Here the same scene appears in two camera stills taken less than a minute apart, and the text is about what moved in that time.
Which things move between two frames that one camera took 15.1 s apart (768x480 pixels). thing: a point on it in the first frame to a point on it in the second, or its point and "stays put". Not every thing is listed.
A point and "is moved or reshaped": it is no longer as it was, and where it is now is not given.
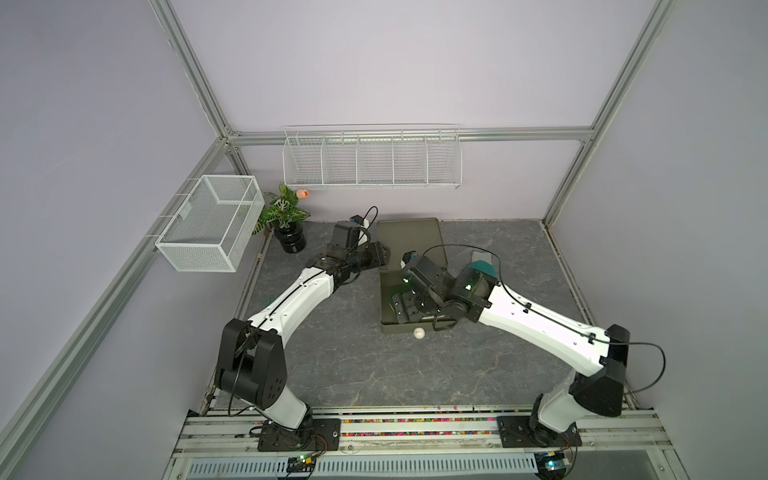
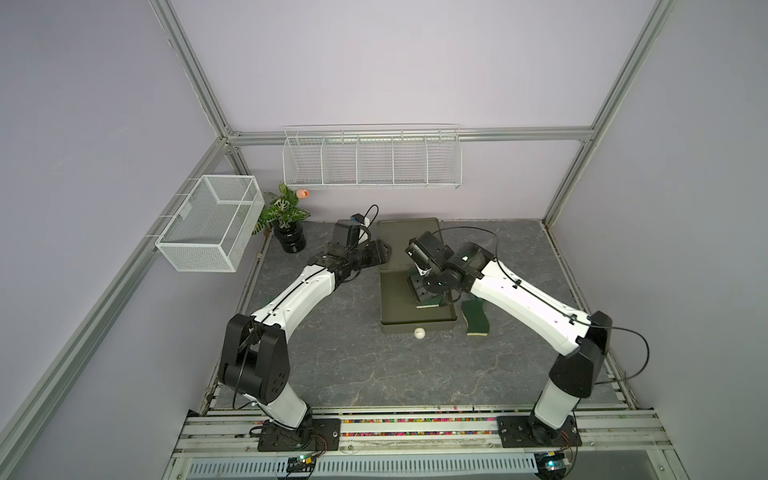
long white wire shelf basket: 373,156 stays put
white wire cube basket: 211,231 stays put
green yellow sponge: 407,308 is moved or reshaped
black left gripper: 377,257 stays put
